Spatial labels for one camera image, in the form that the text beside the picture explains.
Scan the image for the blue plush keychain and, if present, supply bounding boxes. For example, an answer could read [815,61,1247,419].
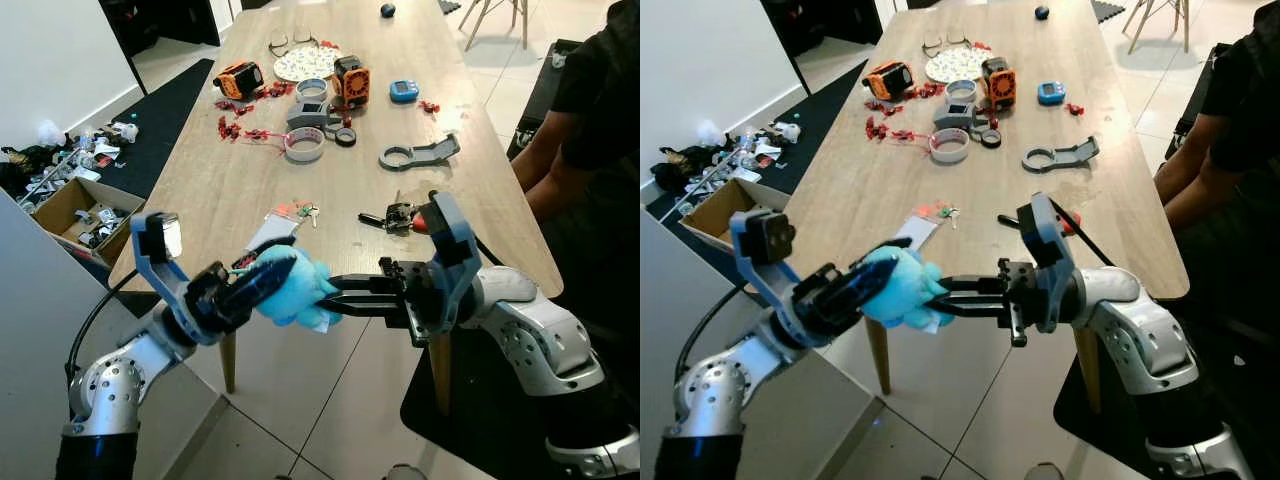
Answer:
[860,245,953,333]
[253,245,344,333]

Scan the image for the wooden table leg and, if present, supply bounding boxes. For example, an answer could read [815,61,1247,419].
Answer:
[429,335,453,417]
[1073,328,1101,415]
[866,318,891,396]
[219,330,239,395]

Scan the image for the white tape roll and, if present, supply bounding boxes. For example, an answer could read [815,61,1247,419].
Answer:
[284,127,327,163]
[928,128,972,165]

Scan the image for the grey block device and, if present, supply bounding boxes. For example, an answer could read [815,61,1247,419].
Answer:
[935,100,994,133]
[287,100,346,131]

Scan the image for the cardboard box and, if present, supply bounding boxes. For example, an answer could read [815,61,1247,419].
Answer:
[33,178,148,269]
[678,178,791,251]

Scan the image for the dark carpet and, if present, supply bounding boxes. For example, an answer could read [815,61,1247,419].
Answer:
[95,58,216,201]
[645,60,871,219]

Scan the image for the white paper packaging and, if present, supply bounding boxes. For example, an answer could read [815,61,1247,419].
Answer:
[725,135,783,169]
[65,135,123,169]

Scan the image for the orange black device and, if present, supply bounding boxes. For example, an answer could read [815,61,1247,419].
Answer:
[215,60,266,101]
[333,55,372,109]
[982,57,1019,111]
[865,60,916,101]

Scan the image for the patterned round plate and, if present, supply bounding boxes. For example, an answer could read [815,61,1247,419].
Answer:
[925,47,991,85]
[273,45,341,84]

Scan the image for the clear eyeglasses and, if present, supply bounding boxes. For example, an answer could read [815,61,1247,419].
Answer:
[268,33,321,57]
[922,35,976,58]

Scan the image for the black bag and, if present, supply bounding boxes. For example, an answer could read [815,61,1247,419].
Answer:
[0,145,63,183]
[655,145,716,186]

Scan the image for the black cabinet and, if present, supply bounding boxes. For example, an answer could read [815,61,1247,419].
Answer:
[100,0,241,51]
[760,0,881,56]

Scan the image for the seated person in black clothes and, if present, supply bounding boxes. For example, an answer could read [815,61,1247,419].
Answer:
[1155,25,1280,341]
[530,0,641,341]

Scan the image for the wooden legged chair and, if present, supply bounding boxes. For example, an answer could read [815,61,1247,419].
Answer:
[1125,0,1192,53]
[462,0,531,51]

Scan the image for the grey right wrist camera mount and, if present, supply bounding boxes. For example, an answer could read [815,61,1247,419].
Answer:
[425,192,484,333]
[1017,192,1079,333]

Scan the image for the black handled tool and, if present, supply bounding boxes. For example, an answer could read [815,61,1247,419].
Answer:
[997,205,1083,237]
[358,203,433,237]

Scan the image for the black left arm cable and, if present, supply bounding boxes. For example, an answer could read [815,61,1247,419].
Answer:
[65,268,141,386]
[684,286,747,391]

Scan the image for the grey ring bracket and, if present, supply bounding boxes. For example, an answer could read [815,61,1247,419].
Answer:
[379,133,462,171]
[1022,136,1101,173]

